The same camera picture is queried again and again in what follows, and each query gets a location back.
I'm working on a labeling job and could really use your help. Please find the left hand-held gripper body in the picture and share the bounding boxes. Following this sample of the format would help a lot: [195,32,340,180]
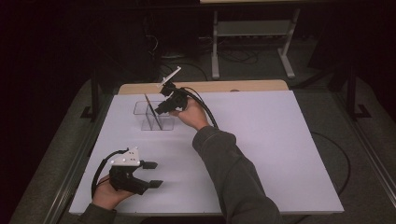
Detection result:
[108,147,151,196]

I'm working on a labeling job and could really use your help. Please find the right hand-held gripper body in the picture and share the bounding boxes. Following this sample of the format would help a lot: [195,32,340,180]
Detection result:
[157,65,190,113]

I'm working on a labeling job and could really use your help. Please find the clear plastic organizer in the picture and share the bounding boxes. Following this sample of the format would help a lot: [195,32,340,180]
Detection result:
[133,100,176,132]

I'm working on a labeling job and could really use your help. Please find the person's right hand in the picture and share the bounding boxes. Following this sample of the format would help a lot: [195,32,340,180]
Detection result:
[169,97,211,132]

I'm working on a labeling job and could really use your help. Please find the person's left hand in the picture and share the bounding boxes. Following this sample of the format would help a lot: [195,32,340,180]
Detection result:
[92,174,134,211]

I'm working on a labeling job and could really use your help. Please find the light wooden table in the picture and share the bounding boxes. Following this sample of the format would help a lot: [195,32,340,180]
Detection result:
[118,78,290,96]

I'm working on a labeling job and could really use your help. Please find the white metal stand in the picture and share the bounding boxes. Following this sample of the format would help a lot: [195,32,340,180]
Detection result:
[210,8,302,80]

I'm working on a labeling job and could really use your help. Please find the white board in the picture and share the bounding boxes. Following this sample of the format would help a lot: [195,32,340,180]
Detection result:
[68,90,345,216]

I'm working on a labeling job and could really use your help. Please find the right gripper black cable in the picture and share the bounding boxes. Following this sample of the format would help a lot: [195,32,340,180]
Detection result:
[178,87,352,224]

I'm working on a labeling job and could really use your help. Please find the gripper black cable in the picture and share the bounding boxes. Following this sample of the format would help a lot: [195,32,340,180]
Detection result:
[178,87,352,224]
[91,148,130,200]

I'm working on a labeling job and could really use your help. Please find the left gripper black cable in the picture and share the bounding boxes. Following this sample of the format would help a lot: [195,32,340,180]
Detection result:
[91,148,130,200]

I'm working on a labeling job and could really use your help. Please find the black floor cables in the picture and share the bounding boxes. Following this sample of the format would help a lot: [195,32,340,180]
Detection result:
[157,46,261,82]

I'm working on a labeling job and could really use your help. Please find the aluminium rail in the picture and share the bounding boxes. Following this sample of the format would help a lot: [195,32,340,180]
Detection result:
[43,92,113,224]
[332,90,396,197]

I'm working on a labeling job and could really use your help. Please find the black metal stand post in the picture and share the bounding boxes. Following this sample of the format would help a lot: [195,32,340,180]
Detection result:
[346,66,372,120]
[81,73,101,122]

